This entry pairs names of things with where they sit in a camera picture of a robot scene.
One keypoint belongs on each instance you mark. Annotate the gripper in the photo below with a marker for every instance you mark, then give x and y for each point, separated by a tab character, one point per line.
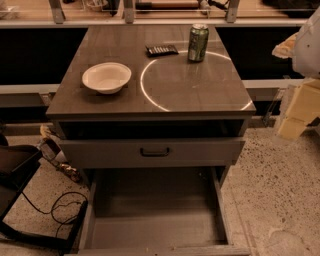
307	53

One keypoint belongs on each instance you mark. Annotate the green soda can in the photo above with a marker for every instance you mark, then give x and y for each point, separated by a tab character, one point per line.
198	39

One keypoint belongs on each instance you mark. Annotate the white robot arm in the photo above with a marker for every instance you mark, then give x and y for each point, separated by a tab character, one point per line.
303	48

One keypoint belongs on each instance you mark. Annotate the grey middle drawer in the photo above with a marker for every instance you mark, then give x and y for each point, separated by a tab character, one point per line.
133	153

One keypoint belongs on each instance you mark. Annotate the grey drawer cabinet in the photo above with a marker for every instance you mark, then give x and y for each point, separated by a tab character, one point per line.
167	97

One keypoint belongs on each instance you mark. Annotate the open bottom drawer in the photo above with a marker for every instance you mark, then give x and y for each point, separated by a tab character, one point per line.
156	212

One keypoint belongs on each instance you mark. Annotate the white bowl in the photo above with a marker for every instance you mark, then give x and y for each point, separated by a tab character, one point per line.
106	78

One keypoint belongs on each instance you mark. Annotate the crumpled snack bag on floor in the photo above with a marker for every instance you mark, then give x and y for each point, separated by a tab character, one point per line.
52	152

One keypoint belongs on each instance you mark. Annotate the black drawer handle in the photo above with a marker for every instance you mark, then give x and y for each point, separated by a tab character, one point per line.
157	153

